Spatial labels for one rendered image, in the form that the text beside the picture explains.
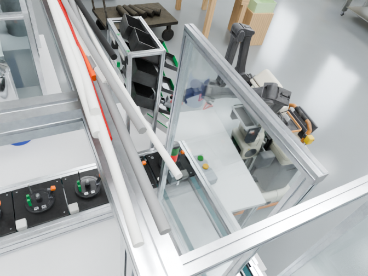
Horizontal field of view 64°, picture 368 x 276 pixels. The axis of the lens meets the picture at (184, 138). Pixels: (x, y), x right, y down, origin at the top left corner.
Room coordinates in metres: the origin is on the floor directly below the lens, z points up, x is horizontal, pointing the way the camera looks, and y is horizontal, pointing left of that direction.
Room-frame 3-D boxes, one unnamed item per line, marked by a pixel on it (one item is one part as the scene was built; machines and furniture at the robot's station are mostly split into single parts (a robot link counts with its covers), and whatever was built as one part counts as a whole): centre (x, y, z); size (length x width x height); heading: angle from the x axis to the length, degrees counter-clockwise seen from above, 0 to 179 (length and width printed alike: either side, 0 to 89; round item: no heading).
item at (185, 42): (0.87, 0.06, 1.46); 0.03 x 0.03 x 1.00; 36
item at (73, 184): (0.82, 0.45, 1.01); 0.24 x 0.24 x 0.13; 36
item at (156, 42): (1.34, 0.36, 1.26); 0.36 x 0.21 x 0.80; 36
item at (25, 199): (0.68, 0.65, 1.01); 0.24 x 0.24 x 0.13; 36
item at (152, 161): (1.11, 0.05, 0.96); 0.24 x 0.24 x 0.02; 36
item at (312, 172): (0.64, -0.11, 1.47); 0.61 x 0.03 x 1.03; 36
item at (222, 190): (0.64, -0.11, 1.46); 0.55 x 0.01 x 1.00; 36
